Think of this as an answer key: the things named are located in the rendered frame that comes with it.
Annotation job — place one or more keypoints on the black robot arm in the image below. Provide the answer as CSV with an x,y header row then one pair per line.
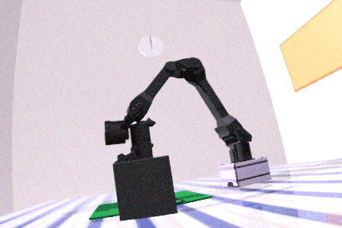
x,y
227,128

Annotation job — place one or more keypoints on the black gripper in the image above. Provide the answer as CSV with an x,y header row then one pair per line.
x,y
143,149

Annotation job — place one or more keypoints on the green circuit board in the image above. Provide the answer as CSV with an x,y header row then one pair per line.
x,y
110,209

